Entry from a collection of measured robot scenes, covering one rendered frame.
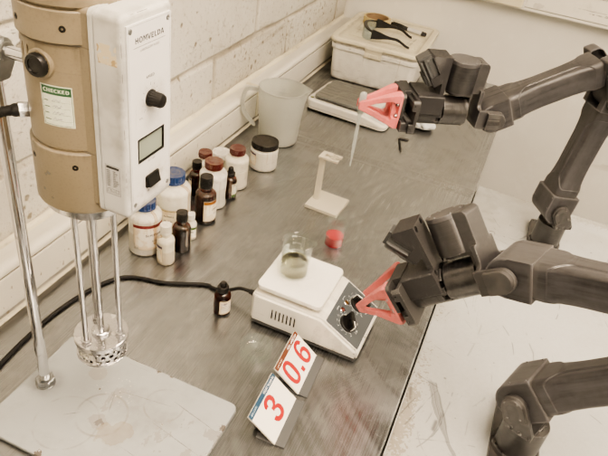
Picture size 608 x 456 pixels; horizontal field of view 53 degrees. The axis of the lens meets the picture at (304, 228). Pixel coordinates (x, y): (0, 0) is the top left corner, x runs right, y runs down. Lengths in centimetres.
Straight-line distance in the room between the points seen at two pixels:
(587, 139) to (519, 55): 106
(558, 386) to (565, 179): 59
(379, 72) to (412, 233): 128
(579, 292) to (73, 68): 61
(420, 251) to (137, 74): 47
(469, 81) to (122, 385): 78
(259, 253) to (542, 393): 61
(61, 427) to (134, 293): 30
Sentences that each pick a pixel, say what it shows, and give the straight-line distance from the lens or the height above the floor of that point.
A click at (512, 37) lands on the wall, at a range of 235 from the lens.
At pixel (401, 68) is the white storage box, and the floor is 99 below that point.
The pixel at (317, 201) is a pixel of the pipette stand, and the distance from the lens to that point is 141.
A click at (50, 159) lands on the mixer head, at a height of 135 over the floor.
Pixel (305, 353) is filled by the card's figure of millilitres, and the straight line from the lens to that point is 103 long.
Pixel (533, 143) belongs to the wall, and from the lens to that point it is 247.
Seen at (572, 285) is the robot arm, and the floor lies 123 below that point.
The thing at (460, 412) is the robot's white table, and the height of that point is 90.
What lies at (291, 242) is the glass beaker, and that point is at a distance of 105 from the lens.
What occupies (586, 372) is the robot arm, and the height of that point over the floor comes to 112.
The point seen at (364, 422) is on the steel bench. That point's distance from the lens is 98.
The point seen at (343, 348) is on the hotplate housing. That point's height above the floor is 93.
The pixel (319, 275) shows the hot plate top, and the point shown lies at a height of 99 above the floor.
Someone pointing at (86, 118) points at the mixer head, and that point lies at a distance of 60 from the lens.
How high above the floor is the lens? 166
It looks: 35 degrees down
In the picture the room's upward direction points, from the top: 9 degrees clockwise
